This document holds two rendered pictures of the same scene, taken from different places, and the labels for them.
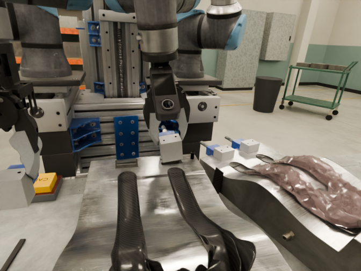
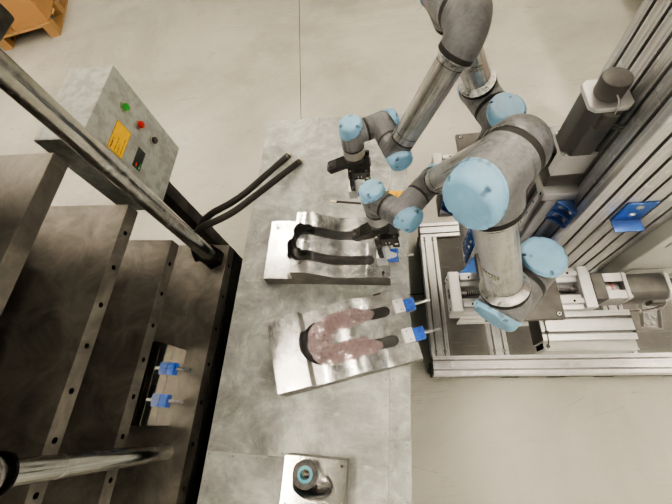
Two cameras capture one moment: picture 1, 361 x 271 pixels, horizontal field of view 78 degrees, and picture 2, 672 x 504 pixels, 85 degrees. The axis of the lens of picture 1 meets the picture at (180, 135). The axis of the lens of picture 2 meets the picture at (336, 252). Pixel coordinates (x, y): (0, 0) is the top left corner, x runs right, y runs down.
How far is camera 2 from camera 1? 1.31 m
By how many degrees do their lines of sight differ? 84
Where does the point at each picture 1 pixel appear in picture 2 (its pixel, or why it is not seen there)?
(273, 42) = not seen: outside the picture
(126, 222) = (339, 235)
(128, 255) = (314, 231)
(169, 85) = (364, 231)
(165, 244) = (311, 240)
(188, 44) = not seen: hidden behind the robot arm
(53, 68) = not seen: hidden behind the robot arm
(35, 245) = (356, 209)
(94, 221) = (341, 223)
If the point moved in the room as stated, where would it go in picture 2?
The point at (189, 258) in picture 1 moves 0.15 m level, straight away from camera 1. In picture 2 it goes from (302, 244) to (338, 257)
